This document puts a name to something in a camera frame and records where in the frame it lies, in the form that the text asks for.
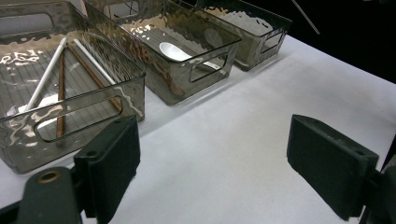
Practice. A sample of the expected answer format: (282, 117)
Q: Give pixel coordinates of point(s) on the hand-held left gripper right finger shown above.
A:
(333, 165)

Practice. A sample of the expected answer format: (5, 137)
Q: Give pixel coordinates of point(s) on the brown wooden chopstick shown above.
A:
(60, 93)
(90, 74)

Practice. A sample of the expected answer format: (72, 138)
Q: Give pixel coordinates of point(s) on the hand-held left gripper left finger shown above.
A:
(112, 161)

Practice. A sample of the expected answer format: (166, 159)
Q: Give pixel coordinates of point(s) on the white ceramic spoon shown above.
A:
(171, 51)

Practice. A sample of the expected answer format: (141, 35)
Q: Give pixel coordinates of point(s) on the smoked clear plastic bin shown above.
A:
(249, 56)
(18, 149)
(174, 93)

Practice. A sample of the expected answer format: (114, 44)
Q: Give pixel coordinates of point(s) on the thin metal rod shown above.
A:
(306, 18)

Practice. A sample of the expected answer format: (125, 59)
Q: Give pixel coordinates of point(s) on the white table cover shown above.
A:
(218, 155)

